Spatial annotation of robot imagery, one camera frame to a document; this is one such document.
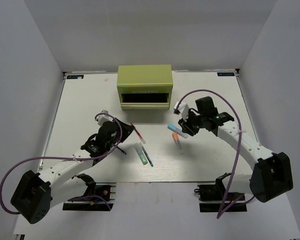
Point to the red gel pen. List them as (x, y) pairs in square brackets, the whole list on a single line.
[(138, 133)]

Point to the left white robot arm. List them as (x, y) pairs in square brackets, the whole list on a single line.
[(37, 193)]

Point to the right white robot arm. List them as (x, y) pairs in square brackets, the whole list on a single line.
[(271, 172)]

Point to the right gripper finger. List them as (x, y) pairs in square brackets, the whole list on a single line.
[(190, 130), (183, 125)]

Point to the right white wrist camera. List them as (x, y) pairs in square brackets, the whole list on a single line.
[(181, 108)]

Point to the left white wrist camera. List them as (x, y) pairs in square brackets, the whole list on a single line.
[(103, 117)]

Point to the blue corner label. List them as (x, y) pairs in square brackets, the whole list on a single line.
[(74, 77), (225, 74)]

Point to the purple gel pen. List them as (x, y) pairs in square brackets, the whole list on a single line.
[(124, 152)]

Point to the green gel pen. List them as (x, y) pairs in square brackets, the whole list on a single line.
[(146, 154)]

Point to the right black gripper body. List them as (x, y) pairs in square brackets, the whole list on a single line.
[(196, 121)]

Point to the right blue corner label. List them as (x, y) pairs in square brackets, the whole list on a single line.
[(225, 74)]

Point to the blue highlighter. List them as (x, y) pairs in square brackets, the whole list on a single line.
[(175, 129)]

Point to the orange highlighter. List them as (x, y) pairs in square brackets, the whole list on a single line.
[(177, 142)]

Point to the green chest drawer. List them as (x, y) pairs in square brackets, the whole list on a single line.
[(145, 101)]

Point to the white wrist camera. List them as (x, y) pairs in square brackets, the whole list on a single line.
[(181, 108), (103, 117)]

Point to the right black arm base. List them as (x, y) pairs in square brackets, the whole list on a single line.
[(211, 194)]

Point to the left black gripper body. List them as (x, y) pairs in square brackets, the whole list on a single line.
[(111, 143)]

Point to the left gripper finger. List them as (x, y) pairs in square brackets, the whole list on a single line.
[(126, 132), (119, 124)]

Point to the green metal tool chest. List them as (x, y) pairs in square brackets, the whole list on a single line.
[(133, 79)]

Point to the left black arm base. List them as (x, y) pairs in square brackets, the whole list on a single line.
[(98, 197)]

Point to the left blue corner label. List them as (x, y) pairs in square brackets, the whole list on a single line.
[(74, 77)]

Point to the green highlighter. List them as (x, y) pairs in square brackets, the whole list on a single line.
[(140, 153)]

